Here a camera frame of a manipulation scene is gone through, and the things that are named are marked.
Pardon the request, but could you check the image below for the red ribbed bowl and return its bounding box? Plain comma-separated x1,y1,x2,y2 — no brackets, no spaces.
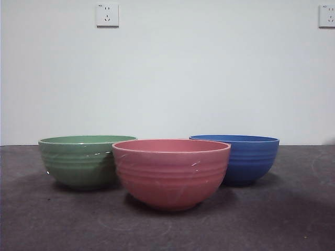
111,139,232,212

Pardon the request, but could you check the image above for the blue ribbed bowl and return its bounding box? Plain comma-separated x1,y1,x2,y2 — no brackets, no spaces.
188,134,280,187

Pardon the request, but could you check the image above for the white wall socket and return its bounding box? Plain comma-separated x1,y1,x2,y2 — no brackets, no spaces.
96,3,120,28
318,4,335,29

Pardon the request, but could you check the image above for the green ribbed bowl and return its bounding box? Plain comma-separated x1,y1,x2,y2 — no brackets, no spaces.
38,134,138,191

